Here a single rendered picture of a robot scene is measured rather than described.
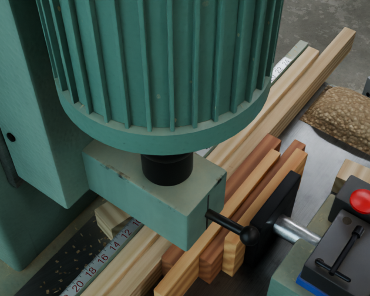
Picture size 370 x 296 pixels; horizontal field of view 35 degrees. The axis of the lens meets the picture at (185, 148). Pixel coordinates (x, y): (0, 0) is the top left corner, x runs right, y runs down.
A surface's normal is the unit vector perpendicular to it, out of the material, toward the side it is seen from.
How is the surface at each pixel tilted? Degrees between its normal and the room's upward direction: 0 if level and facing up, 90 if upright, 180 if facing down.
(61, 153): 90
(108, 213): 0
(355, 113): 21
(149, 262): 0
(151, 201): 90
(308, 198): 0
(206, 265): 90
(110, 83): 90
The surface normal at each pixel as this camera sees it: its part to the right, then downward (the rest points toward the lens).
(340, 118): -0.41, -0.09
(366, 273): 0.00, -0.63
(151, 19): -0.05, 0.77
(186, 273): 0.80, 0.46
